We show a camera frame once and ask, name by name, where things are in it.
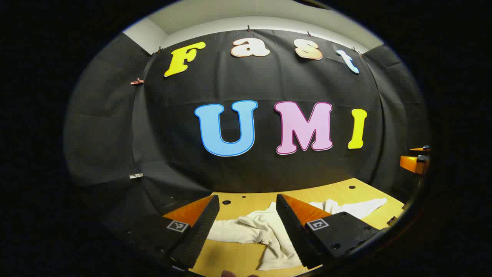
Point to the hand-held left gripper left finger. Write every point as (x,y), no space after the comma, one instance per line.
(200,231)

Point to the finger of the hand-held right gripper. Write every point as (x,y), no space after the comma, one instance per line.
(411,163)
(419,148)

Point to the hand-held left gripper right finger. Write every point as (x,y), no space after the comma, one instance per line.
(294,231)

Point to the white garment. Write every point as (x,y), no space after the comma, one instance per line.
(261,227)

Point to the black backdrop cloth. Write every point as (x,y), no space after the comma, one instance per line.
(230,169)

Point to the white cloth clip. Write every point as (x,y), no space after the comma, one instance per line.
(135,176)

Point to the copper cloth clip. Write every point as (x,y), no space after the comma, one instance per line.
(136,81)

